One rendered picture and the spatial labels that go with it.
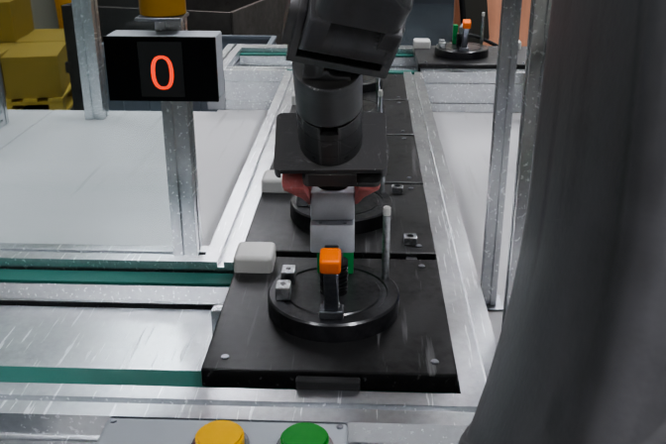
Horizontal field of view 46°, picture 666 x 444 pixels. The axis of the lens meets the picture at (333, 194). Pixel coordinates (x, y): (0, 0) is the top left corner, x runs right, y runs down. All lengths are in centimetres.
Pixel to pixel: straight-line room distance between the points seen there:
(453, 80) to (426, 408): 133
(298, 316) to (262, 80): 125
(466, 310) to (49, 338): 47
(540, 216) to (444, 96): 183
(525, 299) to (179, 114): 80
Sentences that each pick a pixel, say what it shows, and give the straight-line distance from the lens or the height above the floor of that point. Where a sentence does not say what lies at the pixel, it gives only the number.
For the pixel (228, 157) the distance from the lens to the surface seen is 166.
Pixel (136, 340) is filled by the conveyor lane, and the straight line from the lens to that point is 93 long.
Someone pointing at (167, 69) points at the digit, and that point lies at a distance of 88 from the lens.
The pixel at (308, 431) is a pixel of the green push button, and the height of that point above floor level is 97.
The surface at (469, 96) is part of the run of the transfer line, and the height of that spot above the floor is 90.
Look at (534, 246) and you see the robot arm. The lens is 16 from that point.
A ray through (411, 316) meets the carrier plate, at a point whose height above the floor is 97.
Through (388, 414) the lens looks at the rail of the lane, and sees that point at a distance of 72.
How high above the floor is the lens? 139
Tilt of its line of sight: 22 degrees down
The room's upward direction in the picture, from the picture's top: straight up
